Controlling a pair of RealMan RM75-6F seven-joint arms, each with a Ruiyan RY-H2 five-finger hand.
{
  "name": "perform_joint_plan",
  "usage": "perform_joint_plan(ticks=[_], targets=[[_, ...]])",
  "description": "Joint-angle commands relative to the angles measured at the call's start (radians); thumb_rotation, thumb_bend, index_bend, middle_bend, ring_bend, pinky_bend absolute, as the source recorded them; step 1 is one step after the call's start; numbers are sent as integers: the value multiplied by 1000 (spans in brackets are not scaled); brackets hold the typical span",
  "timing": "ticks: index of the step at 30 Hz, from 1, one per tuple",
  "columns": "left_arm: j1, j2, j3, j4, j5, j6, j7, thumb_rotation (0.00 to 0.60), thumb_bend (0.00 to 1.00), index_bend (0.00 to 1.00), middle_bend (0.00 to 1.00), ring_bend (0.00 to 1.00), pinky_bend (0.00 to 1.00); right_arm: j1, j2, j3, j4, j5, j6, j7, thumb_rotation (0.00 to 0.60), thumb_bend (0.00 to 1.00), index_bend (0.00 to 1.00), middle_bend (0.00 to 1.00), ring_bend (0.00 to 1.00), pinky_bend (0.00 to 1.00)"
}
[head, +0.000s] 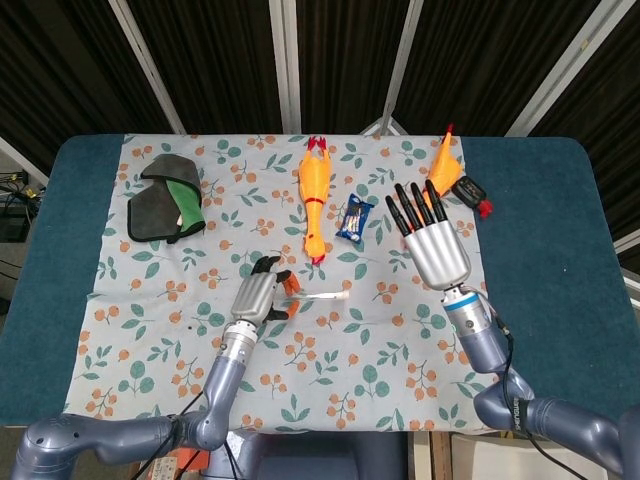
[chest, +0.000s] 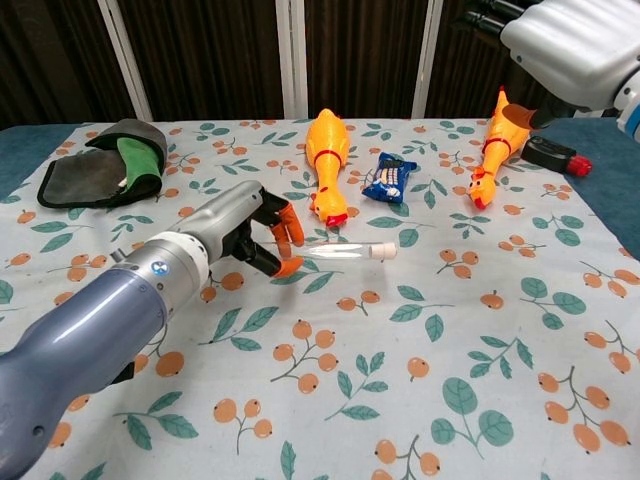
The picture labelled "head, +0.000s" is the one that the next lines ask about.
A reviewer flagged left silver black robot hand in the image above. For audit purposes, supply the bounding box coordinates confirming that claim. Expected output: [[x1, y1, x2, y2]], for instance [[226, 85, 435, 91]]
[[229, 255, 301, 326]]

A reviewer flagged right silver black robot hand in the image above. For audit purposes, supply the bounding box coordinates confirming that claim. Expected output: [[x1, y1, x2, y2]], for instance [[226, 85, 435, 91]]
[[384, 179, 472, 292]]

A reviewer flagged clear glass test tube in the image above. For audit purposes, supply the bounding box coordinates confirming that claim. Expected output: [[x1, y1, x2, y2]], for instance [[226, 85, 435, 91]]
[[284, 288, 351, 304]]

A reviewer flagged black device with red cap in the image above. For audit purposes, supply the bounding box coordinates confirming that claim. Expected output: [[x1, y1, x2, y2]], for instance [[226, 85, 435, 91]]
[[452, 176, 494, 219]]

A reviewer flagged yellow rubber chicken toy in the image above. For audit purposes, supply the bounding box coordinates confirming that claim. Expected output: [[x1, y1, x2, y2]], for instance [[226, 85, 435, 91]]
[[298, 134, 334, 265], [427, 123, 464, 199]]

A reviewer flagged blue snack packet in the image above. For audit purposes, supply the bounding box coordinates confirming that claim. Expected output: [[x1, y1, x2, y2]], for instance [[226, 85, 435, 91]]
[[334, 193, 375, 245]]

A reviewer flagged blue felt table cover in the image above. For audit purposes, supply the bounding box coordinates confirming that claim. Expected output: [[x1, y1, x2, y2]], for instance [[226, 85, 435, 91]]
[[0, 133, 640, 429]]

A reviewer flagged floral fruit print tablecloth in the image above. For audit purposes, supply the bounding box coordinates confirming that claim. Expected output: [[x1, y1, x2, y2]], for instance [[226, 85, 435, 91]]
[[64, 132, 501, 434]]

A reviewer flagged grey green folded cloth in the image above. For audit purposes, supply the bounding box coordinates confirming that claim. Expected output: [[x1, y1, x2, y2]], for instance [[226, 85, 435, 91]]
[[126, 153, 207, 245]]

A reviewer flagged grey robot torso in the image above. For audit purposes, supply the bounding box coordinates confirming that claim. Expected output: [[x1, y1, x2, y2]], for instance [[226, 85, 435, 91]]
[[204, 430, 409, 480]]

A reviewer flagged orange printed box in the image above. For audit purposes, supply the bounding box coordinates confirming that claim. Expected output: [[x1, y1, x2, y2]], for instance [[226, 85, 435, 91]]
[[149, 446, 211, 480]]

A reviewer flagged white cardboard box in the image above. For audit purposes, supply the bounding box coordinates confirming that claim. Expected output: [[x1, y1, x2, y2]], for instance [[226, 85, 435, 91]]
[[449, 432, 534, 480]]

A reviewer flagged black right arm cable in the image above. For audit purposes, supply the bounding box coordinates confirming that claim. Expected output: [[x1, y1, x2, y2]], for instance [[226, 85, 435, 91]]
[[480, 293, 596, 480]]

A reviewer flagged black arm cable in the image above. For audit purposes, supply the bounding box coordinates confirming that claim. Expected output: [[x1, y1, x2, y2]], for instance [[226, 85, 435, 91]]
[[480, 293, 596, 480], [134, 392, 241, 480]]

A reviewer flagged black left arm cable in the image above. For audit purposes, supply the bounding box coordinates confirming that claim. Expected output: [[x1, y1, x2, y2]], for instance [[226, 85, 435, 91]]
[[134, 392, 241, 480]]

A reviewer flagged white partition frame post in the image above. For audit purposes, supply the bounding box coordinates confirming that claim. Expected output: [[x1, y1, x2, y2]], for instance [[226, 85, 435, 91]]
[[108, 0, 187, 135], [502, 0, 621, 137], [268, 0, 301, 135], [360, 0, 426, 137]]

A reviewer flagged black power strip with cables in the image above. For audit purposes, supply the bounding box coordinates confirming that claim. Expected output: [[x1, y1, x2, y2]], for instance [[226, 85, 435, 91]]
[[0, 169, 44, 242]]

